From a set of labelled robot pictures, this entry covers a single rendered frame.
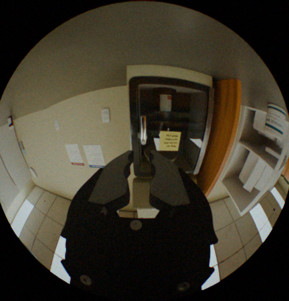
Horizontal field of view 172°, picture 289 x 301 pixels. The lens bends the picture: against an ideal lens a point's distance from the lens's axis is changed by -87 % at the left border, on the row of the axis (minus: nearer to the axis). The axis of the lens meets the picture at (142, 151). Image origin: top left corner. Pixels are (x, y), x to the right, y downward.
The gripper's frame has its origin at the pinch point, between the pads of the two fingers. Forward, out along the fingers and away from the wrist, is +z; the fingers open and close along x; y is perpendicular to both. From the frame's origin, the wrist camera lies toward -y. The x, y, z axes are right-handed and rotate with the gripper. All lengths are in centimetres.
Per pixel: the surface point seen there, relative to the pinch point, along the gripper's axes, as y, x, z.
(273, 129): -8, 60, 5
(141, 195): 31.4, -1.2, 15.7
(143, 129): 1.7, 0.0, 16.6
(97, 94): -17, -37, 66
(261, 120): -13, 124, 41
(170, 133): 4.5, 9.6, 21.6
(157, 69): -18.1, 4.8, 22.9
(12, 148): 15, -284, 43
